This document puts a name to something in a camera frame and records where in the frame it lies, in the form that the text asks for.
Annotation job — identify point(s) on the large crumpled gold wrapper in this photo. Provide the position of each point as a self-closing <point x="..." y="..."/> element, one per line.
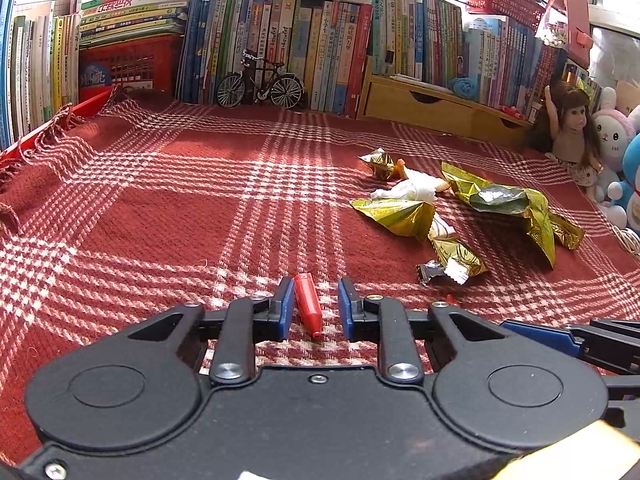
<point x="520" y="205"/>

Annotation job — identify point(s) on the gold script-print wrapper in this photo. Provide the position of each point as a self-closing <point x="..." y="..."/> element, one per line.
<point x="395" y="215"/>

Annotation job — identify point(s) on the blue cat plush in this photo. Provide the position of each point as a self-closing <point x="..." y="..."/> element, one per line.
<point x="631" y="180"/>

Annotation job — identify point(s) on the miniature black bicycle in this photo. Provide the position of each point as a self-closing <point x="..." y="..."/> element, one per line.
<point x="260" y="82"/>

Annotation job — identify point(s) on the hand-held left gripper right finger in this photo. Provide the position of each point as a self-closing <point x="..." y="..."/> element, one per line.
<point x="346" y="310"/>

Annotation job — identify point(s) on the pink plastic box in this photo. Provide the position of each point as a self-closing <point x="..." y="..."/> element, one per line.
<point x="570" y="15"/>

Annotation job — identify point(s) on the red plastic crate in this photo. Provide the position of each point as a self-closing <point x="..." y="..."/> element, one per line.
<point x="130" y="67"/>

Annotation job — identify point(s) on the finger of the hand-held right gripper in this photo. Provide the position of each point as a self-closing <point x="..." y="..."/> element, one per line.
<point x="540" y="335"/>

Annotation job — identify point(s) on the row of tall upright books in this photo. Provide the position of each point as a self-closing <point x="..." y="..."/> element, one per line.
<point x="310" y="50"/>

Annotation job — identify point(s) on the row of colourful small books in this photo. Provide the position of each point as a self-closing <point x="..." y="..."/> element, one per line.
<point x="435" y="40"/>

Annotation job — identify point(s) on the white tissue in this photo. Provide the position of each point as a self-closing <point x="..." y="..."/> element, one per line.
<point x="412" y="190"/>

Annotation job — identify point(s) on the long gold bar wrapper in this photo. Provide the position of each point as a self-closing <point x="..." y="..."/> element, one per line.
<point x="457" y="257"/>

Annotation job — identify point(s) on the wooden drawer organizer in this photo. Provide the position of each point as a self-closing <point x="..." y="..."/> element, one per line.
<point x="415" y="107"/>

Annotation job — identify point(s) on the books behind doll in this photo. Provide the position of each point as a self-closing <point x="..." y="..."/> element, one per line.
<point x="582" y="82"/>

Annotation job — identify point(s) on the small red toy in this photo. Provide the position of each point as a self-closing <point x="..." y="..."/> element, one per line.
<point x="512" y="112"/>

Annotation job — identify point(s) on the small red cap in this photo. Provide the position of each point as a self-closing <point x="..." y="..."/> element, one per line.
<point x="452" y="300"/>

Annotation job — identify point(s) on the white rabbit plush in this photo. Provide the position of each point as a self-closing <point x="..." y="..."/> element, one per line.
<point x="617" y="132"/>

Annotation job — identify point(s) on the blue yarn ball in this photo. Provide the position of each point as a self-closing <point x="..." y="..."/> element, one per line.
<point x="462" y="87"/>

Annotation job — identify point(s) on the row of pale thin books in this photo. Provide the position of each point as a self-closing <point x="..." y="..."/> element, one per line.
<point x="35" y="75"/>

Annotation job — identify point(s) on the stack of flat-lying books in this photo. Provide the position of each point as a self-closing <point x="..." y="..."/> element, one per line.
<point x="135" y="15"/>

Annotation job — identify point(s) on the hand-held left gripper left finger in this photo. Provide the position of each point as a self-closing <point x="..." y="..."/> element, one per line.
<point x="285" y="310"/>

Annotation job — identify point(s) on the small gold foil wrapper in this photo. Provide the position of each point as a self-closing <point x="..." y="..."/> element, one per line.
<point x="380" y="162"/>

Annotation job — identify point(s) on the red plaid blanket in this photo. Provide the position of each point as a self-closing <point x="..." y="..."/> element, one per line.
<point x="200" y="200"/>

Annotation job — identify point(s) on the long-haired doll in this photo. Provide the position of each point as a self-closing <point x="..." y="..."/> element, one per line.
<point x="570" y="130"/>

